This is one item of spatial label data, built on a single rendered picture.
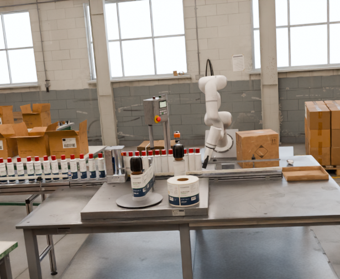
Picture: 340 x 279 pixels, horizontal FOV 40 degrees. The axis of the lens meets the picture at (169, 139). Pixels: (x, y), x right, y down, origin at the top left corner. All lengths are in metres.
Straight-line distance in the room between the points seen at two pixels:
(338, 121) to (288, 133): 2.42
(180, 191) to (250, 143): 1.07
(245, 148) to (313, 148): 2.95
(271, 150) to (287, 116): 5.03
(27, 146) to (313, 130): 3.71
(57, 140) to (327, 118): 3.55
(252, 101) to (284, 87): 0.61
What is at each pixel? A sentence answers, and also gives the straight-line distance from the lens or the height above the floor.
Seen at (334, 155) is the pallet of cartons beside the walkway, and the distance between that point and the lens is 6.70.
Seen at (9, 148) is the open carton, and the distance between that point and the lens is 5.52.
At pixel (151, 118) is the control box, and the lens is 3.58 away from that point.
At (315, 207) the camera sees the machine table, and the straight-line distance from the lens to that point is 3.02.
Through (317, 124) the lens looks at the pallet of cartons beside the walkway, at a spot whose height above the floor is 0.71.
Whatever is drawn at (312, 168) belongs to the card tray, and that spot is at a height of 0.85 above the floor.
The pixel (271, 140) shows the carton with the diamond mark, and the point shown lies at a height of 1.07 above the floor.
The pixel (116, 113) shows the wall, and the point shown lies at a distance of 9.46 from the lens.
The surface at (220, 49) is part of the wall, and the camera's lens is 8.84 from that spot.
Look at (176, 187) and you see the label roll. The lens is 2.90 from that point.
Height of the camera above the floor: 1.83
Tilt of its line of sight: 11 degrees down
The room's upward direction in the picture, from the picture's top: 4 degrees counter-clockwise
